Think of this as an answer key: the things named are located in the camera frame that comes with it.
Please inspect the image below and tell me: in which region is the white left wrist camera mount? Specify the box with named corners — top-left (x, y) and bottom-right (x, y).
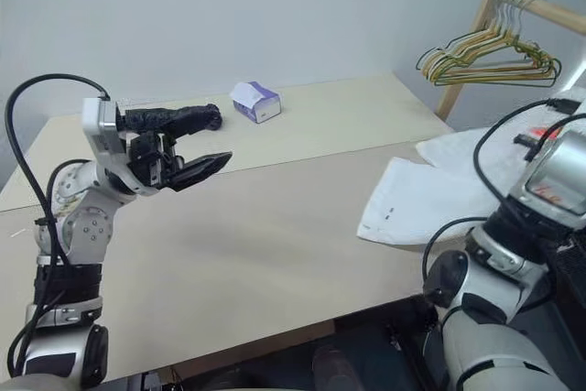
top-left (81, 97), bottom-right (157, 198)

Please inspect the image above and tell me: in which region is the white cloth garment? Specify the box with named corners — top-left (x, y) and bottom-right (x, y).
top-left (356, 102), bottom-right (586, 246)

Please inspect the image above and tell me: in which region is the folded black umbrella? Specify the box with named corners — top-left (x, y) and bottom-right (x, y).
top-left (117, 103), bottom-right (224, 136)

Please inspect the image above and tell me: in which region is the purple white tissue box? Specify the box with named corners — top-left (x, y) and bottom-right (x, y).
top-left (229, 81), bottom-right (282, 125)

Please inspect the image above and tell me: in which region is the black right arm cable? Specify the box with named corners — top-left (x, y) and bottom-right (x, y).
top-left (420, 97), bottom-right (586, 308)

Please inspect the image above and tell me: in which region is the orange wire hanger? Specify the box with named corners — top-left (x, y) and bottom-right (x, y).
top-left (423, 0), bottom-right (550, 80)

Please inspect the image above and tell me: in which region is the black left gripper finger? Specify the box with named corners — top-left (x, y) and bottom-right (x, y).
top-left (182, 151), bottom-right (233, 172)
top-left (171, 162), bottom-right (228, 191)

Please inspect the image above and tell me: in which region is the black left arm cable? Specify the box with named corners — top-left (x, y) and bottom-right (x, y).
top-left (4, 72), bottom-right (112, 378)

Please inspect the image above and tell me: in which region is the rack of hangers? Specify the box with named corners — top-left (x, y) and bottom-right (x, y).
top-left (432, 0), bottom-right (562, 89)

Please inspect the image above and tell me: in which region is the wooden clothes rack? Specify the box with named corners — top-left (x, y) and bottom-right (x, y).
top-left (434, 0), bottom-right (586, 120)

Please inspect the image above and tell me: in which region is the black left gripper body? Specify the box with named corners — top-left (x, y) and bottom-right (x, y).
top-left (125, 132), bottom-right (184, 189)

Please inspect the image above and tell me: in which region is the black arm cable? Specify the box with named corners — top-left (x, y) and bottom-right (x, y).
top-left (420, 97), bottom-right (586, 308)
top-left (4, 72), bottom-right (112, 378)

